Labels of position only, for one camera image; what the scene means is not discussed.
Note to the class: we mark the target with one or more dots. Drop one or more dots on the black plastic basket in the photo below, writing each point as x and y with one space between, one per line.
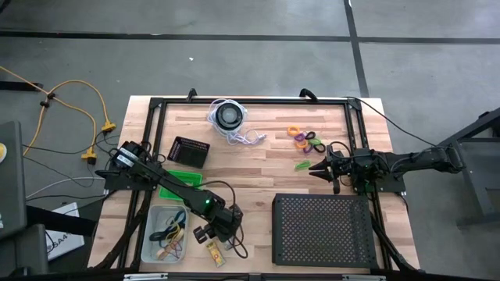
189 152

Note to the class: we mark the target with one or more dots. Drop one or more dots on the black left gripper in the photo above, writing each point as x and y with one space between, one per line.
224 224

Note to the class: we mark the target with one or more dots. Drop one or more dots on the yellow rubber band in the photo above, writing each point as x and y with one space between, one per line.
176 234

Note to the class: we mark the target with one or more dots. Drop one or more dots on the dark grey metal stand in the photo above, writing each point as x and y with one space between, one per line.
478 175

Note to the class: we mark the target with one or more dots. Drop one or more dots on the red rubber band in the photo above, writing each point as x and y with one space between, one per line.
183 250

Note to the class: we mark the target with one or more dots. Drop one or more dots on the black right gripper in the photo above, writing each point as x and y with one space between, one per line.
340 168

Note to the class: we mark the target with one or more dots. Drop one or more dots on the green plastic basket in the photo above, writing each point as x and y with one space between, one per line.
191 177

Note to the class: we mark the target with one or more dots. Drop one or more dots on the black floor bar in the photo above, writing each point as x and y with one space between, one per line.
19 86

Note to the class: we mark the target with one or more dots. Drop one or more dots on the clear plastic bin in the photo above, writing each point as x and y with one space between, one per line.
156 216

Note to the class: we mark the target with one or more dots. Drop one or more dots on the black perforated metal shelf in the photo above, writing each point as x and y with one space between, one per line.
324 230

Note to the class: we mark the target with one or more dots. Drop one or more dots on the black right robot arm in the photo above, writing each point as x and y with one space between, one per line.
414 161

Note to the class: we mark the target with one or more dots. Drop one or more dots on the dark brown rubber band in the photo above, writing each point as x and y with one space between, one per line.
179 216

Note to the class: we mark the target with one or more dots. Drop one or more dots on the dark grey rubber band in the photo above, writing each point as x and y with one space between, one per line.
156 235

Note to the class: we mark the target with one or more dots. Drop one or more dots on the black flat bar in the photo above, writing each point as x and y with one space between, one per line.
58 221

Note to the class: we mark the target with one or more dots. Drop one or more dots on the dark grey box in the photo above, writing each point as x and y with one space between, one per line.
31 250

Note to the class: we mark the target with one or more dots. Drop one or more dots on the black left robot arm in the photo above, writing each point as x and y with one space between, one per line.
183 191

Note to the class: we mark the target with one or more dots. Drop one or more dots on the tan rubber band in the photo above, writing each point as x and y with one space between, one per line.
162 254
172 247

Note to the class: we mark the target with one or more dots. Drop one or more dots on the yellow round sticker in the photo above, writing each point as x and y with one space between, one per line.
2 153

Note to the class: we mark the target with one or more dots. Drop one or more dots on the black table clamp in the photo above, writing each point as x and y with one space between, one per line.
308 93
191 93

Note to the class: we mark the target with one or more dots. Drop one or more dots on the black crossbeam with silver brackets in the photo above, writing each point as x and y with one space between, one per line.
250 278

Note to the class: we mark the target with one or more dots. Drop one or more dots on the dark grey case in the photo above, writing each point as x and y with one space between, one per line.
11 187

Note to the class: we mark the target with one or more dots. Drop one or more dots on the white printed box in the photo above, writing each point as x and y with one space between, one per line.
66 246

